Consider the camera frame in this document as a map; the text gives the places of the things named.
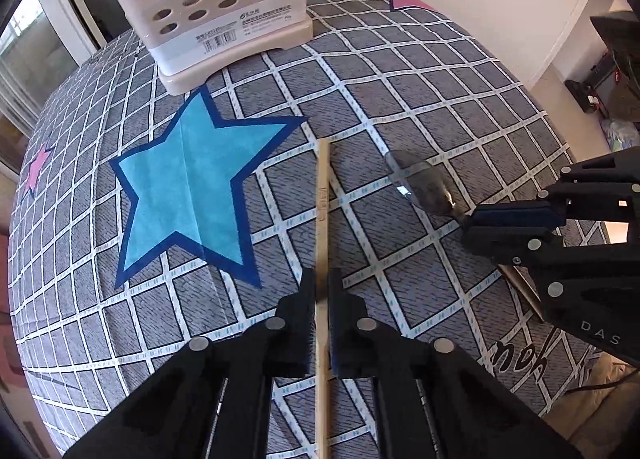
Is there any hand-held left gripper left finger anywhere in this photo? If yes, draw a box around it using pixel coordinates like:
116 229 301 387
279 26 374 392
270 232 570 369
62 269 317 459

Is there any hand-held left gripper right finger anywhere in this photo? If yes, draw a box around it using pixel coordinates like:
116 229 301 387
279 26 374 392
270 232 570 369
329 268 583 459

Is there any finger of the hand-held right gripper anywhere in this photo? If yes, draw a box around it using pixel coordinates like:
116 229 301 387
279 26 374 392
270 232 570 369
472 146 640 230
462 228 640 301

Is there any metal spoon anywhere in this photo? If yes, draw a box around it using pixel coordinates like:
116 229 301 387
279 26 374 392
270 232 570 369
387 149 546 323

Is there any wooden chopstick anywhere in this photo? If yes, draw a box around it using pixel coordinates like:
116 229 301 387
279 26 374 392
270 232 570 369
315 139 334 459

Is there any white utensil holder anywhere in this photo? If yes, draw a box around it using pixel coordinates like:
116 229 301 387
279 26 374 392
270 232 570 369
109 0 314 96

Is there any black equipment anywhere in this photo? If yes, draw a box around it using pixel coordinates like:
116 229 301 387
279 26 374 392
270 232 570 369
565 11 640 120

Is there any glass sliding door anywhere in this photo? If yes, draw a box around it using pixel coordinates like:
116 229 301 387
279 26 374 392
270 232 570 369
0 0 110 174

